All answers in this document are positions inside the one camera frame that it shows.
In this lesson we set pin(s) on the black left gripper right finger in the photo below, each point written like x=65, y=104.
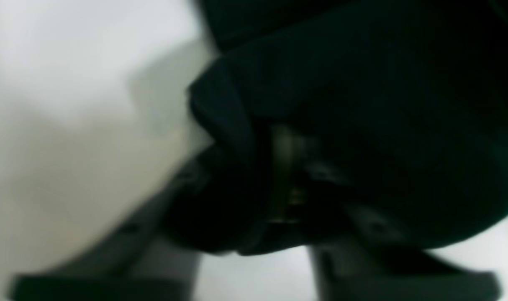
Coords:
x=357, y=253

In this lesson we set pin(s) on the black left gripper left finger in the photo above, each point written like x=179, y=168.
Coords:
x=136, y=261

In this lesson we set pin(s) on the black T-shirt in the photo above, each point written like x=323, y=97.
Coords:
x=396, y=106

